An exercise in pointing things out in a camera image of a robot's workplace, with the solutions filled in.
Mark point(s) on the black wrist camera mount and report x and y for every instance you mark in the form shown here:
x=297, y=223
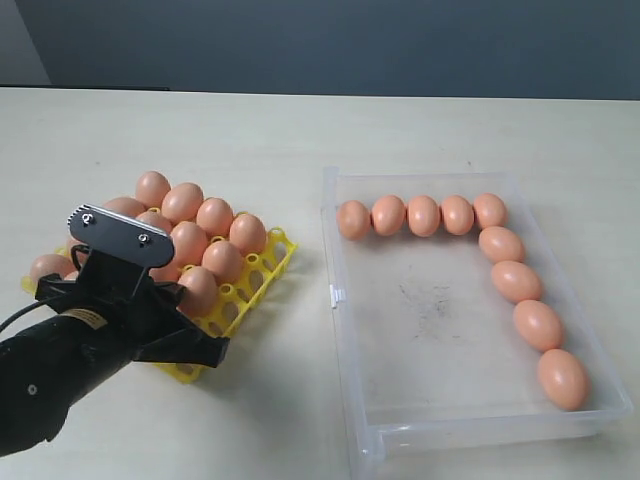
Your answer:
x=122, y=250

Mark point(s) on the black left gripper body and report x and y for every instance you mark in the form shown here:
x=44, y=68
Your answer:
x=128, y=315

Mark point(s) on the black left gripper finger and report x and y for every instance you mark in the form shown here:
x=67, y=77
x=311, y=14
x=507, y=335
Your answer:
x=165, y=296
x=196, y=348

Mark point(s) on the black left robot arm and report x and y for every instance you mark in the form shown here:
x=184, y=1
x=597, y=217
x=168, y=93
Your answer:
x=50, y=366

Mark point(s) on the clear plastic container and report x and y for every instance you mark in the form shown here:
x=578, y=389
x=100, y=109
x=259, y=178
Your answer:
x=428, y=354

